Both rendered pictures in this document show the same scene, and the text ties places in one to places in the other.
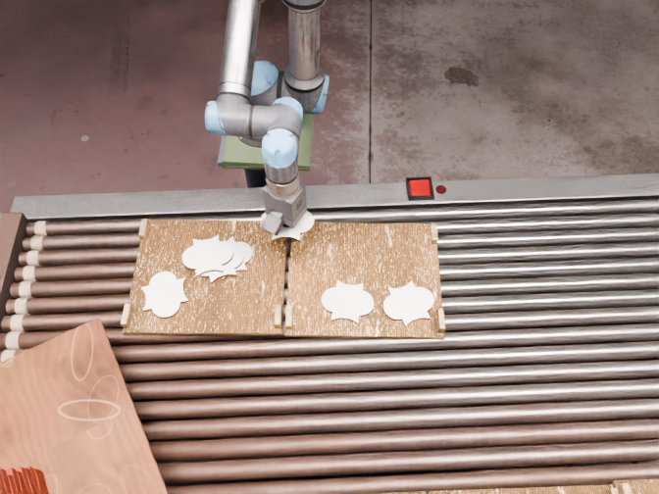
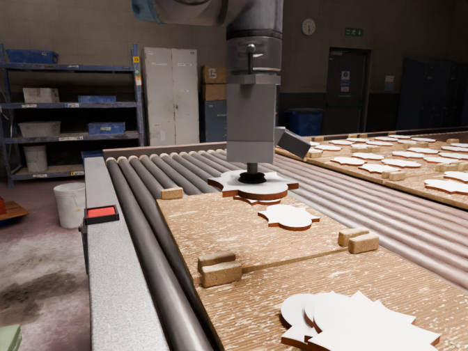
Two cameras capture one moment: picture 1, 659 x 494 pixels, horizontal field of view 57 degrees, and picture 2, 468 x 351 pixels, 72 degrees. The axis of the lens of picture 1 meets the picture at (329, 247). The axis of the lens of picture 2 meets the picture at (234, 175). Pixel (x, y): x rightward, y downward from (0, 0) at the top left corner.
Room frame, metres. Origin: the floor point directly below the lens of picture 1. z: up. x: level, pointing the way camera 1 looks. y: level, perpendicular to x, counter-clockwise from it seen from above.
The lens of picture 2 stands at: (1.08, 0.53, 1.20)
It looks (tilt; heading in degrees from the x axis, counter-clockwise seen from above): 14 degrees down; 248
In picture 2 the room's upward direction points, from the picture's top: straight up
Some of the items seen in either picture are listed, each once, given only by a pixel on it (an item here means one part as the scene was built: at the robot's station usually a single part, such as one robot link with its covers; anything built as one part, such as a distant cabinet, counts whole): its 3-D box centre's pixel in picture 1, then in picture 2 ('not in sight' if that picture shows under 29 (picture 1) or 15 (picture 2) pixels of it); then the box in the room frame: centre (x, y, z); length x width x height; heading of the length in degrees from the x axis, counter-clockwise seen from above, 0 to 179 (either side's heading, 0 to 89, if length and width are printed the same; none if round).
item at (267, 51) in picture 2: (281, 178); (253, 58); (0.88, 0.11, 1.25); 0.08 x 0.08 x 0.05
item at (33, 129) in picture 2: not in sight; (41, 129); (1.89, -4.76, 0.74); 0.44 x 0.36 x 0.20; 164
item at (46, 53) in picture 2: not in sight; (34, 59); (1.86, -4.78, 1.68); 0.56 x 0.38 x 0.20; 175
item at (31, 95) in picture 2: not in sight; (42, 95); (1.83, -4.79, 1.20); 0.36 x 0.28 x 0.22; 165
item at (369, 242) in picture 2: (278, 316); (363, 243); (0.66, 0.13, 0.95); 0.06 x 0.02 x 0.03; 0
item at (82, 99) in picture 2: not in sight; (96, 99); (1.12, -4.70, 1.14); 0.50 x 0.38 x 0.11; 6
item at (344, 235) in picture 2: (289, 318); (353, 236); (0.66, 0.10, 0.95); 0.06 x 0.02 x 0.03; 179
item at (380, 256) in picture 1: (364, 277); (246, 219); (0.79, -0.09, 0.93); 0.41 x 0.35 x 0.02; 89
